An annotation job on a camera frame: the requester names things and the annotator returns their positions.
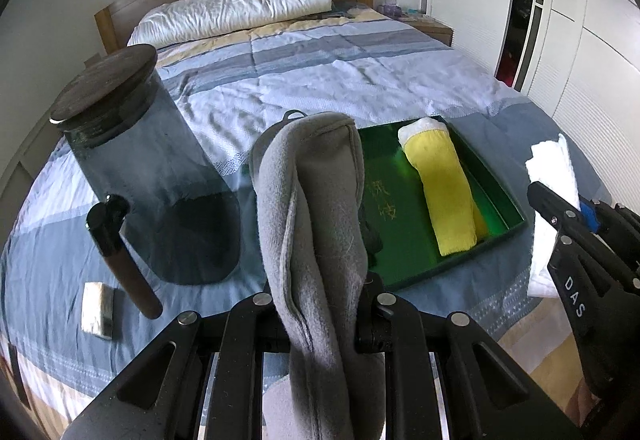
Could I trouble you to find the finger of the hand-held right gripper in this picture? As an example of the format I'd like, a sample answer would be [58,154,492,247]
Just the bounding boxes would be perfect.
[527,180,588,271]
[580,200,640,241]

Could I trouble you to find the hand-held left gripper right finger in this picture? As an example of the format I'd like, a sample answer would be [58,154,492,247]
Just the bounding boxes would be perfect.
[352,223,583,440]

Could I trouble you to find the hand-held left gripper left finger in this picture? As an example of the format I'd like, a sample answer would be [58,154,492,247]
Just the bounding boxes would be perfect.
[62,293,293,440]

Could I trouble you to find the white waffle cloth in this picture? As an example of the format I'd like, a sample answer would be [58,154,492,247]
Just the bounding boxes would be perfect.
[525,134,583,298]

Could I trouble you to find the yellow towel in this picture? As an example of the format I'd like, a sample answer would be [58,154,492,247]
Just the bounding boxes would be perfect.
[397,117,491,257]

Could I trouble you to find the grey fleece pouch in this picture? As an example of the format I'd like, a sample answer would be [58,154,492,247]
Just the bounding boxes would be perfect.
[248,110,386,440]

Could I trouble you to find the green tray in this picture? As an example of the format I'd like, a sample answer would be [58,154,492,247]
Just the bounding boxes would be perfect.
[357,117,528,293]

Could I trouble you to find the tissue pack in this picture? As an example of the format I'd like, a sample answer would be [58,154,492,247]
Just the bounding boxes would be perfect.
[80,281,116,340]

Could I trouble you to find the red cloth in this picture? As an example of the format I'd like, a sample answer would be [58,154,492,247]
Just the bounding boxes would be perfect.
[495,45,523,88]

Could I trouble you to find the white sliding wardrobe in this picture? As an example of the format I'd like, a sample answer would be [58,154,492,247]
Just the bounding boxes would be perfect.
[425,0,640,221]

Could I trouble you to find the dark glass pitcher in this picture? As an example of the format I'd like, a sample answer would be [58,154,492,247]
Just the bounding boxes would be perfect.
[50,43,243,321]

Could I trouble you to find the wooden nightstand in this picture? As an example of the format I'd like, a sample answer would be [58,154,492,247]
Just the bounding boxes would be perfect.
[400,15,453,46]

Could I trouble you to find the striped bed quilt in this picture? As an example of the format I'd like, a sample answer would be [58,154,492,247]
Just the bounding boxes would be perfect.
[0,15,616,440]

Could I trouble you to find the white pillow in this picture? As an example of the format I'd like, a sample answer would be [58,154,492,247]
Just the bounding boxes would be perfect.
[127,0,333,48]

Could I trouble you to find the low beige wall cabinet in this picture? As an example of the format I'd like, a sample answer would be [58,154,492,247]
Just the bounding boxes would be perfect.
[0,110,56,201]

